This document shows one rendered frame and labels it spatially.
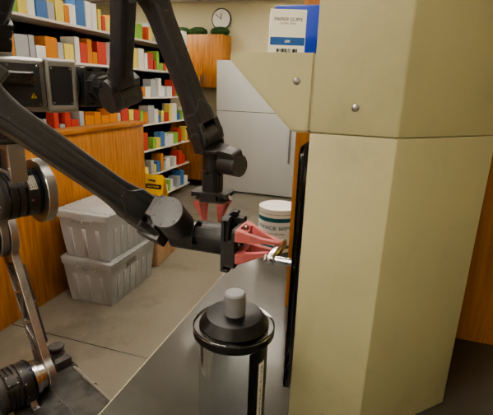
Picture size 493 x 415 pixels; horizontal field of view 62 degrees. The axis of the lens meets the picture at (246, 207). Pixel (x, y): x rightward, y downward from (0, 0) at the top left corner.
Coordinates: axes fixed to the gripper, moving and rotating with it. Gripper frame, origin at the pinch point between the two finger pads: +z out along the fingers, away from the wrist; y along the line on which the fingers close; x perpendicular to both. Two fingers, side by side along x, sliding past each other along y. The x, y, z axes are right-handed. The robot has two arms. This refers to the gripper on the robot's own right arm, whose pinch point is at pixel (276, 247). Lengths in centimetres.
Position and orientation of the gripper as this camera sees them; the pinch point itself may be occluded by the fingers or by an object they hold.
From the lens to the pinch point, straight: 72.3
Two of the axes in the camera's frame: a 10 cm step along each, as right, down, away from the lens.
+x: 3.1, -2.6, 9.2
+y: 0.4, -9.6, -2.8
